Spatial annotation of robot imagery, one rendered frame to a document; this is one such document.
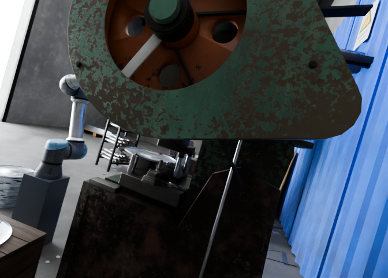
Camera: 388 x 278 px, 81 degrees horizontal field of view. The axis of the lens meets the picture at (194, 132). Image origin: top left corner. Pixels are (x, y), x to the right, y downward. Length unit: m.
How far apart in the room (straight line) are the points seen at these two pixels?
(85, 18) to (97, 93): 0.29
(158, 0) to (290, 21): 0.40
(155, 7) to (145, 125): 0.37
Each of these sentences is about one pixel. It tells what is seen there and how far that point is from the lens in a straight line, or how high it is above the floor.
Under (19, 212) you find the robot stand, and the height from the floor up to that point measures 0.22.
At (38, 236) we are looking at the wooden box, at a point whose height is 0.35.
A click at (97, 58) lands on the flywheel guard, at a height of 1.14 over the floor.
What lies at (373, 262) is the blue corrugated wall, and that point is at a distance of 1.60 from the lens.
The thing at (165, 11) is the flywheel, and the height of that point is 1.31.
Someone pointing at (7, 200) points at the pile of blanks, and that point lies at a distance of 2.29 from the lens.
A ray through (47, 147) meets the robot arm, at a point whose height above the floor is 0.63.
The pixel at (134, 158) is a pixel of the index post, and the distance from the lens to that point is 1.11.
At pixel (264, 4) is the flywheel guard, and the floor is 1.41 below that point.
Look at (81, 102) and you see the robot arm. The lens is 1.73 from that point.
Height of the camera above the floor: 0.99
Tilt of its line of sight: 1 degrees down
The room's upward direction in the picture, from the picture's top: 16 degrees clockwise
